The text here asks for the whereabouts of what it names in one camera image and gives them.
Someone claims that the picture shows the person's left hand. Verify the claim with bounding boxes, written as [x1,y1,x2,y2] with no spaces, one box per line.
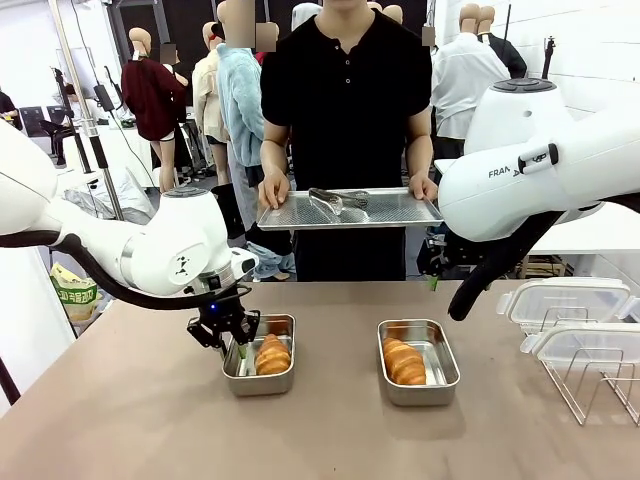
[408,172,441,203]

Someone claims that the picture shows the mannequin in white shirt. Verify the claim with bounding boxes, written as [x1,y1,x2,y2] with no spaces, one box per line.
[429,3,504,157]

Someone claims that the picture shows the mannequin in cream jacket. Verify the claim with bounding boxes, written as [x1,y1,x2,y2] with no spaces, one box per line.
[191,22,231,187]

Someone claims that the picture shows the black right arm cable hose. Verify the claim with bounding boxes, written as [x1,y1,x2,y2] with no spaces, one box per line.
[447,192,640,323]

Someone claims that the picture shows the black boots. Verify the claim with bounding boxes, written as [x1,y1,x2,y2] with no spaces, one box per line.
[212,182,247,242]

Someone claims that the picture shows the green yellow snack bag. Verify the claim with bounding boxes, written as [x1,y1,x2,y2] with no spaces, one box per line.
[49,262,100,323]

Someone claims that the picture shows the mannequin in black jacket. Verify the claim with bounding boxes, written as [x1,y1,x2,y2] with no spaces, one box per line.
[478,5,529,81]

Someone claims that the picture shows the clear plastic bin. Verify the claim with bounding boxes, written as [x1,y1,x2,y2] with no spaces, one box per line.
[74,292,115,332]

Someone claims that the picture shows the perforated metal baking tray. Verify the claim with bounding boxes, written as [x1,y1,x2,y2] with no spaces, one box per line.
[256,187,446,233]

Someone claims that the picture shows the silver light stand pole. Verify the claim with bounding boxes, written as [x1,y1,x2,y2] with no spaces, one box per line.
[49,0,125,222]

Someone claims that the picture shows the blue jeans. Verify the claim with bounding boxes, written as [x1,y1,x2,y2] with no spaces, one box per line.
[246,242,298,282]

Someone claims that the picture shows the black tripod stand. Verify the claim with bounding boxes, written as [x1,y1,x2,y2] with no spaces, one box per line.
[541,35,558,81]

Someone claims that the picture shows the golden croissant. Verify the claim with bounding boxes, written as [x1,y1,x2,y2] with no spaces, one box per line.
[381,337,428,387]
[254,333,293,377]

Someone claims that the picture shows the person's right hand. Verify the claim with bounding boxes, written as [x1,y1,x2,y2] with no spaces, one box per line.
[256,168,292,211]

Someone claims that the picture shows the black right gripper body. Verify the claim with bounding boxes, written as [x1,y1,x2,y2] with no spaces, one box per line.
[416,232,484,277]

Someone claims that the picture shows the clear plastic container lid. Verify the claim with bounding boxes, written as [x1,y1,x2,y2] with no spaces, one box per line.
[496,277,640,335]
[519,322,640,401]

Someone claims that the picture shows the person's left forearm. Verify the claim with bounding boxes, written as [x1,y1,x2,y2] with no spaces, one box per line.
[406,133,434,180]

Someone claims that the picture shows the rectangular steel container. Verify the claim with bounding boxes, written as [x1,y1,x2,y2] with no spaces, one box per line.
[376,319,462,408]
[221,313,297,398]

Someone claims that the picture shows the metal tongs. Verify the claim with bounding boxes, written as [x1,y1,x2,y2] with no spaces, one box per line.
[307,187,373,218]

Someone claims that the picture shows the background person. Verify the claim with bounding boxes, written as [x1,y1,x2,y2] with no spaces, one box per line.
[159,43,191,101]

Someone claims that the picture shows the mannequin in maroon shirt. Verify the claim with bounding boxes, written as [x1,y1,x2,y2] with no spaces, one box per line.
[121,27,189,195]

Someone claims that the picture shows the person's right forearm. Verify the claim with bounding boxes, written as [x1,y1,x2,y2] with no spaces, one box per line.
[260,135,293,184]

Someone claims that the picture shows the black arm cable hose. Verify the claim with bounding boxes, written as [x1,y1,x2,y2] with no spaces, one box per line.
[447,192,640,323]
[0,229,252,312]

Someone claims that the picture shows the metal wire lid rack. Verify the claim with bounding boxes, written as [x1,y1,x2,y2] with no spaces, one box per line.
[519,305,640,427]

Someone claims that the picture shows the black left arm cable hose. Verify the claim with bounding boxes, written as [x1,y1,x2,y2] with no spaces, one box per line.
[0,229,252,312]

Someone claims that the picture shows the mannequin in blue fleece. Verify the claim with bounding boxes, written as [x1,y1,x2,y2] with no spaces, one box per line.
[216,42,266,171]

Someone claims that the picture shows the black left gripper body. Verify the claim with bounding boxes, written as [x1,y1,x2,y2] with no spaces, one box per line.
[197,277,252,334]

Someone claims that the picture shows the person torso black shirt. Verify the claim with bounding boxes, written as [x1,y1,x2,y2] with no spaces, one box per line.
[259,0,434,283]

